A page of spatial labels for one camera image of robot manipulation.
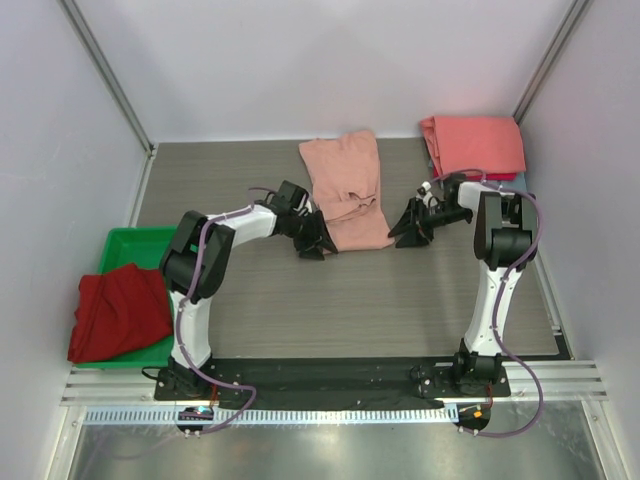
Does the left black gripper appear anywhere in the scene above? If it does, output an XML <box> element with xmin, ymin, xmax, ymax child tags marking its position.
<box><xmin>285</xmin><ymin>210</ymin><xmax>337</xmax><ymax>261</ymax></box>

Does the pink printed t shirt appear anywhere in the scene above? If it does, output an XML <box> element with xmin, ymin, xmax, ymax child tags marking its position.
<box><xmin>299</xmin><ymin>130</ymin><xmax>393</xmax><ymax>252</ymax></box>

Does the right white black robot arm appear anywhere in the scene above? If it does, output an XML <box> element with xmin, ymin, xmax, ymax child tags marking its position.
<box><xmin>388</xmin><ymin>172</ymin><xmax>540</xmax><ymax>399</ymax></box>

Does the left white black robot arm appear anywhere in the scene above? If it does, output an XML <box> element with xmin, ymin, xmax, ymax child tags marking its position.
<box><xmin>154</xmin><ymin>181</ymin><xmax>338</xmax><ymax>400</ymax></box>

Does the folded magenta t shirt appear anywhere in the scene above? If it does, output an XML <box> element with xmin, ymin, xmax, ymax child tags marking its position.
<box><xmin>461</xmin><ymin>170</ymin><xmax>518</xmax><ymax>182</ymax></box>

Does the folded coral t shirt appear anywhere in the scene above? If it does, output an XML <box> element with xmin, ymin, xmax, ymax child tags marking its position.
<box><xmin>419</xmin><ymin>115</ymin><xmax>526</xmax><ymax>175</ymax></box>

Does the folded blue t shirt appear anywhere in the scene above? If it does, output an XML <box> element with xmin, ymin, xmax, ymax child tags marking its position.
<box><xmin>428</xmin><ymin>160</ymin><xmax>527</xmax><ymax>191</ymax></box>

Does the green plastic bin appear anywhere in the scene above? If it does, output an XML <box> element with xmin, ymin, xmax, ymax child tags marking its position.
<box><xmin>75</xmin><ymin>226</ymin><xmax>176</xmax><ymax>370</ymax></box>

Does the red t shirt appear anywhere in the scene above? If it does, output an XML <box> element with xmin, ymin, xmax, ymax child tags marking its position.
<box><xmin>67</xmin><ymin>263</ymin><xmax>173</xmax><ymax>364</ymax></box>

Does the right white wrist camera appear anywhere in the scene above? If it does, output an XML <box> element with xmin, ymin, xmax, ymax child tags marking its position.
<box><xmin>416</xmin><ymin>181</ymin><xmax>434</xmax><ymax>208</ymax></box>

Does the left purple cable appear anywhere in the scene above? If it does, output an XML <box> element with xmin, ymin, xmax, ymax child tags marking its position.
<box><xmin>102</xmin><ymin>186</ymin><xmax>259</xmax><ymax>460</ymax></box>

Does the purple cable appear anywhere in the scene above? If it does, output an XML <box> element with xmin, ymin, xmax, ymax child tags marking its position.
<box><xmin>430</xmin><ymin>168</ymin><xmax>546</xmax><ymax>438</ymax></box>
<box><xmin>102</xmin><ymin>186</ymin><xmax>259</xmax><ymax>460</ymax></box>

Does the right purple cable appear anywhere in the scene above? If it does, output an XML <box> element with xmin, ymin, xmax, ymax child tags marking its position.
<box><xmin>430</xmin><ymin>168</ymin><xmax>546</xmax><ymax>438</ymax></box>

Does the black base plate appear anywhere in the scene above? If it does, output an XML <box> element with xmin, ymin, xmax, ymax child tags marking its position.
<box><xmin>146</xmin><ymin>357</ymin><xmax>511</xmax><ymax>411</ymax></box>

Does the slotted white cable duct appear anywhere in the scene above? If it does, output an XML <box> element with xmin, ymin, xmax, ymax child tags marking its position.
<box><xmin>84</xmin><ymin>404</ymin><xmax>458</xmax><ymax>427</ymax></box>

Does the left aluminium corner post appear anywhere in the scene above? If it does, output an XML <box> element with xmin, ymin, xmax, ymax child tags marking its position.
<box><xmin>58</xmin><ymin>0</ymin><xmax>156</xmax><ymax>159</ymax></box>

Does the aluminium corner post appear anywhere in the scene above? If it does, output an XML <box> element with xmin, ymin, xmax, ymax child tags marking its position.
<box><xmin>58</xmin><ymin>0</ymin><xmax>156</xmax><ymax>159</ymax></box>
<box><xmin>512</xmin><ymin>0</ymin><xmax>593</xmax><ymax>125</ymax></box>

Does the aluminium frame rail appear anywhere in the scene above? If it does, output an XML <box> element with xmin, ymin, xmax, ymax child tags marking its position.
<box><xmin>60</xmin><ymin>361</ymin><xmax>608</xmax><ymax>407</ymax></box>

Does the right aluminium corner post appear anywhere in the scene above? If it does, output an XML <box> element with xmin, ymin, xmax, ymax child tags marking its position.
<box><xmin>512</xmin><ymin>0</ymin><xmax>593</xmax><ymax>125</ymax></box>

